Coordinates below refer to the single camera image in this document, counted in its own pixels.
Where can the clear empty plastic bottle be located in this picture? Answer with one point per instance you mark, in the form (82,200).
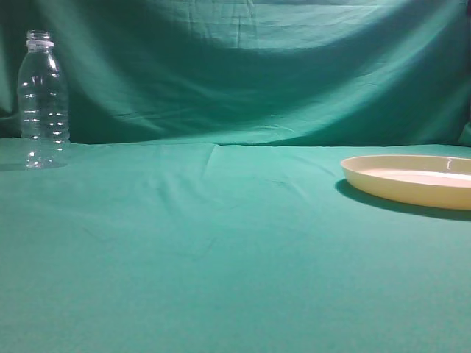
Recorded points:
(43,103)

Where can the green cloth backdrop and cover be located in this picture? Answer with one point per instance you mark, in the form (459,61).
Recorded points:
(202,206)

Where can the cream plastic plate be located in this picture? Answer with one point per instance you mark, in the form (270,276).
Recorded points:
(430,181)

